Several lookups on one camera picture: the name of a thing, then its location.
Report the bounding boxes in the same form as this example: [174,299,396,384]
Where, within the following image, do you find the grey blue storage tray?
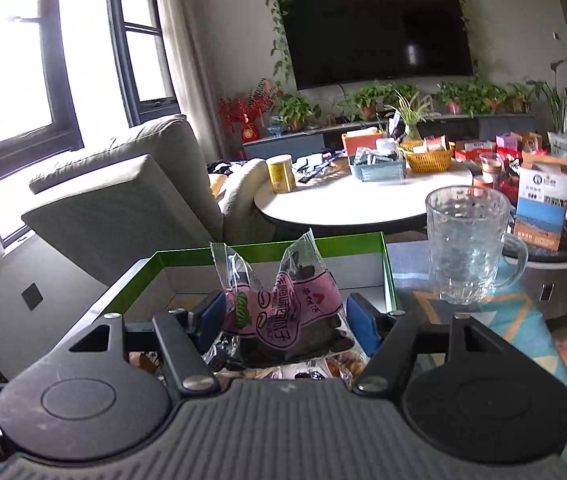
[349,152,406,182]

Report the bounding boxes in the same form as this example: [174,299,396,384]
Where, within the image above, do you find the round white coffee table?
[254,162,472,236]

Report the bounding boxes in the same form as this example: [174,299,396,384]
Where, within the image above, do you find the spider plant in vase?
[391,89,434,141]

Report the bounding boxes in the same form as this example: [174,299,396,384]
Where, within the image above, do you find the grey sofa armchair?
[21,115,276,286]

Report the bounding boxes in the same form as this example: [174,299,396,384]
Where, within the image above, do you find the red flower decoration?
[218,78,278,143]

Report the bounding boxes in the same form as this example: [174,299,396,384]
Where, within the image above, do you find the red orange card box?
[341,128,382,157]

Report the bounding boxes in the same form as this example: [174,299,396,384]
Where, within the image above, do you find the green cardboard box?
[83,231,400,361]

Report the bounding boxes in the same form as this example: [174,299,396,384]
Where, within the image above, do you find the clear bag orange snacks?
[239,351,367,387]

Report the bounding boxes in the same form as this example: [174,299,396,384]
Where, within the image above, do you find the black wall socket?
[21,283,43,311]

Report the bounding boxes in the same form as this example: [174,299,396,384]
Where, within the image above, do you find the black framed window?
[0,0,183,181]

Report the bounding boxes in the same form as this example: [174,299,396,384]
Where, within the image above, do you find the orange cup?
[472,174,494,188]

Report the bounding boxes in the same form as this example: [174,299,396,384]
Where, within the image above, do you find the black wall television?
[277,0,473,90]

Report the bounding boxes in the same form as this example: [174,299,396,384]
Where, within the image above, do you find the white blue paper box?
[513,168,567,252]

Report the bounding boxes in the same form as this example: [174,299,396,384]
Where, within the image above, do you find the glass mug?
[425,185,529,306]

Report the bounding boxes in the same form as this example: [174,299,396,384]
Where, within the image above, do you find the dark tv cabinet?
[241,112,536,162]

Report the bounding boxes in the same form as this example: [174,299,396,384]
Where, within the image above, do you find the woven yellow basket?
[399,141,454,174]

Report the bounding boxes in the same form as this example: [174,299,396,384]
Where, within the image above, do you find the yellow tin can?
[266,154,297,194]

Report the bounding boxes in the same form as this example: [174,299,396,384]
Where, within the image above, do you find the pink label dark snack bag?
[204,231,355,372]

